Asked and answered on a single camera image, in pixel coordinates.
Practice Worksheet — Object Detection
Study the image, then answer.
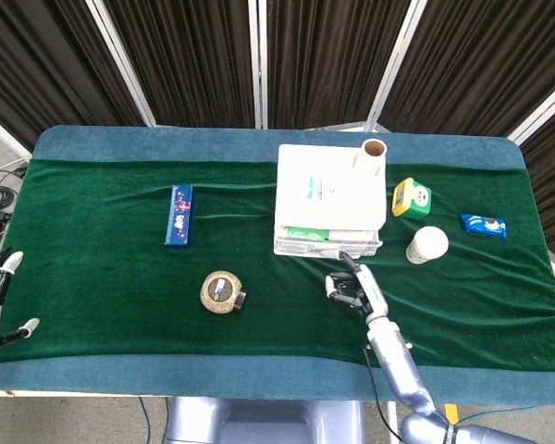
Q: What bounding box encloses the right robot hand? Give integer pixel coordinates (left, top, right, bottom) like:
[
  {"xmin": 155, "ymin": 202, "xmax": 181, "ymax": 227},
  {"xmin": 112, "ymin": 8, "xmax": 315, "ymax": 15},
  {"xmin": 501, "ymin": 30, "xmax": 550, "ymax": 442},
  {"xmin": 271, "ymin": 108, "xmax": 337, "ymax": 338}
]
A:
[{"xmin": 324, "ymin": 251, "xmax": 390, "ymax": 321}]

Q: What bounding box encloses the green yellow wipes box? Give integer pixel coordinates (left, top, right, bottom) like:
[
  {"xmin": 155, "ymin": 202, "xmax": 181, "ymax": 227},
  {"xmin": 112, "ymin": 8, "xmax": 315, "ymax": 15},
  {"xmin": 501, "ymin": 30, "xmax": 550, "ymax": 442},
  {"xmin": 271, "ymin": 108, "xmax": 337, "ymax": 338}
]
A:
[{"xmin": 391, "ymin": 177, "xmax": 433, "ymax": 220}]

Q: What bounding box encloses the stack of white boxes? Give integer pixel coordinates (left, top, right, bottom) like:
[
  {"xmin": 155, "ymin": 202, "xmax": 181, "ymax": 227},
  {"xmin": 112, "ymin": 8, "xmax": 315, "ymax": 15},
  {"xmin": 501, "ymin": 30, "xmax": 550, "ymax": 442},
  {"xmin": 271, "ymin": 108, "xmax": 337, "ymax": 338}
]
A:
[{"xmin": 274, "ymin": 143, "xmax": 389, "ymax": 232}]

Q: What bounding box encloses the long blue printed box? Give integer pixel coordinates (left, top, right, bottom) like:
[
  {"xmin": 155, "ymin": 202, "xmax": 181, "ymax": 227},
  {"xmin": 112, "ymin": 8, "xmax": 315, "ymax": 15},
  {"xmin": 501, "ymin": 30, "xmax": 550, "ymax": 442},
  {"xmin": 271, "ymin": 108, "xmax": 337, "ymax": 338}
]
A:
[{"xmin": 163, "ymin": 183, "xmax": 195, "ymax": 250}]

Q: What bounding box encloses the white paper cup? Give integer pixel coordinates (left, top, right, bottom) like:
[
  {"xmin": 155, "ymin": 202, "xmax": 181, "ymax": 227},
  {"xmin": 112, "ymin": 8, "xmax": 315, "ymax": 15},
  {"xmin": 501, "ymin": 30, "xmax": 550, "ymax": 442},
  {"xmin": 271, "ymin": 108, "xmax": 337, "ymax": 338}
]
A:
[{"xmin": 405, "ymin": 225, "xmax": 450, "ymax": 265}]

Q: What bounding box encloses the green snack packet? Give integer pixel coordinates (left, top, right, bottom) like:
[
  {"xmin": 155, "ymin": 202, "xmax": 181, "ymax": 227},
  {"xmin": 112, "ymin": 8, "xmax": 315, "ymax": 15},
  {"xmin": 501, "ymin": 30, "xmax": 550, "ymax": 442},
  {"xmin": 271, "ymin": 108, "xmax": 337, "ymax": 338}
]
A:
[{"xmin": 288, "ymin": 226, "xmax": 330, "ymax": 243}]

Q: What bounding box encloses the white table leg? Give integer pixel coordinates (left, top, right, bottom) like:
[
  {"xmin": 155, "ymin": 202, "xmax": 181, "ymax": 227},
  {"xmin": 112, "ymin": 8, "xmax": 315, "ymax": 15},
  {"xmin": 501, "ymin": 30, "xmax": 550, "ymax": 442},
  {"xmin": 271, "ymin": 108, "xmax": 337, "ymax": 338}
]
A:
[{"xmin": 386, "ymin": 401, "xmax": 401, "ymax": 444}]

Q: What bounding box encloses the blue cookie packet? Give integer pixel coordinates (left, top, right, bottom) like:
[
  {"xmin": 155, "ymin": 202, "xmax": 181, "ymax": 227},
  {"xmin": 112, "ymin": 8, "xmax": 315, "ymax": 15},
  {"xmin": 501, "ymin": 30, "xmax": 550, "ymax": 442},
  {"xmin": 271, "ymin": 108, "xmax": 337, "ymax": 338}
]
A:
[{"xmin": 460, "ymin": 213, "xmax": 508, "ymax": 241}]

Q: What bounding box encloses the cardboard paper tube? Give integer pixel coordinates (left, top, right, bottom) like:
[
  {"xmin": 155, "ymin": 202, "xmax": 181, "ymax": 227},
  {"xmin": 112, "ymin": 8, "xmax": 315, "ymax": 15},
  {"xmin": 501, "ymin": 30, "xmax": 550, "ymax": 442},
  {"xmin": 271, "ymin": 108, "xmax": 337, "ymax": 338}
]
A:
[{"xmin": 351, "ymin": 137, "xmax": 388, "ymax": 177}]

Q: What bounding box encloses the green velvet cloth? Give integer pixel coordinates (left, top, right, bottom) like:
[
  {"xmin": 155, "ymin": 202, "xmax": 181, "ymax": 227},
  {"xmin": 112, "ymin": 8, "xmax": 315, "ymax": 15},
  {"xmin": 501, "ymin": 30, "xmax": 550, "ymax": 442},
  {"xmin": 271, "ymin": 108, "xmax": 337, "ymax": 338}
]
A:
[{"xmin": 0, "ymin": 156, "xmax": 555, "ymax": 374}]

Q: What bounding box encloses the round grain jar black lid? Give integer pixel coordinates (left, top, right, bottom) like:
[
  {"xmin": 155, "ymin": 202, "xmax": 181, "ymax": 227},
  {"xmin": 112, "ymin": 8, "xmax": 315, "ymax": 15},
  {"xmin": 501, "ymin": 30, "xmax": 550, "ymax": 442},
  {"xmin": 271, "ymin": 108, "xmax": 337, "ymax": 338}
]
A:
[{"xmin": 199, "ymin": 270, "xmax": 250, "ymax": 315}]

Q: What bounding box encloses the grey robot torso base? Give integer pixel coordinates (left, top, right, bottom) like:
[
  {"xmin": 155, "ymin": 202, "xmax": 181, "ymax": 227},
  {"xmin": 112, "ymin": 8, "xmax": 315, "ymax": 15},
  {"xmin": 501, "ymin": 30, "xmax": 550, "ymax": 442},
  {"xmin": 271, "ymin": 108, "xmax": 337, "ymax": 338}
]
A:
[{"xmin": 164, "ymin": 396, "xmax": 367, "ymax": 444}]

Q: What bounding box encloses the blue table cover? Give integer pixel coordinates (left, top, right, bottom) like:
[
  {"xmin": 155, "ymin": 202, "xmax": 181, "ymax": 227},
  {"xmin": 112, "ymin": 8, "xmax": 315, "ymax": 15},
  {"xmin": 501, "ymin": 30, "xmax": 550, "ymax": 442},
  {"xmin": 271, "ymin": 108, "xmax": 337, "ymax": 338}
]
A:
[{"xmin": 0, "ymin": 124, "xmax": 555, "ymax": 408}]

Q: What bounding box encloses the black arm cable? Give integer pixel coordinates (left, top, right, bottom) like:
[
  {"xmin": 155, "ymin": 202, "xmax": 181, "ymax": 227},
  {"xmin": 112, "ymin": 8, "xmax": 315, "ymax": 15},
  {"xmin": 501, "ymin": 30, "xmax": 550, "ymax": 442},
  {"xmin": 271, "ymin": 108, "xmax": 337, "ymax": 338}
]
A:
[{"xmin": 361, "ymin": 346, "xmax": 404, "ymax": 443}]

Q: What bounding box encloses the blue floor cable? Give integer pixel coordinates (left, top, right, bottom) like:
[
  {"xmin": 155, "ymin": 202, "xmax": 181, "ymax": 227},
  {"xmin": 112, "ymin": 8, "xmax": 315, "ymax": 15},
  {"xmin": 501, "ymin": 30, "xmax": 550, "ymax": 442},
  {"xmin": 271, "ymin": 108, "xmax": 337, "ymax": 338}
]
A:
[
  {"xmin": 457, "ymin": 403, "xmax": 534, "ymax": 427},
  {"xmin": 137, "ymin": 397, "xmax": 168, "ymax": 444}
]

